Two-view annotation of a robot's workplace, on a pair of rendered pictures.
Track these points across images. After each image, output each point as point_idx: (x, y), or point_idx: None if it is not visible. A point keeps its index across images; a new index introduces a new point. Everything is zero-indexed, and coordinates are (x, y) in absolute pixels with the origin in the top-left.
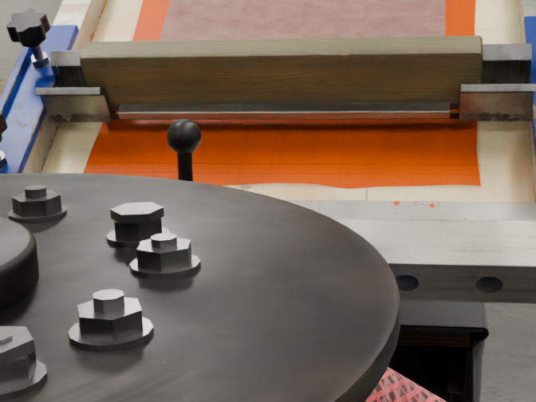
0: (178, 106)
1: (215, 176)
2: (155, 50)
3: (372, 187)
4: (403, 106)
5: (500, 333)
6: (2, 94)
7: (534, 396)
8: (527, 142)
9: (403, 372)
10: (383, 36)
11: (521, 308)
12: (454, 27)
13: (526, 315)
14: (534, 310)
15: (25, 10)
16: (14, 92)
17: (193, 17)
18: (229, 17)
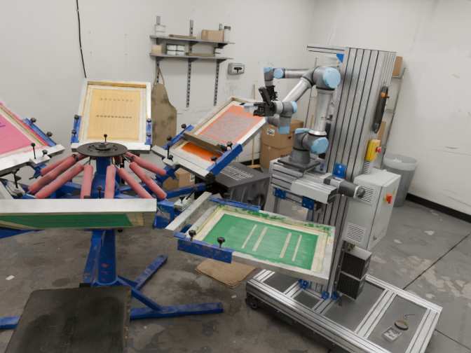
0: (193, 141)
1: (192, 152)
2: (189, 134)
3: (204, 159)
4: (212, 150)
5: None
6: (178, 134)
7: None
8: None
9: None
10: (226, 139)
11: (390, 225)
12: (235, 141)
13: (388, 227)
14: (393, 227)
15: (307, 100)
16: (180, 134)
17: (211, 129)
18: (214, 130)
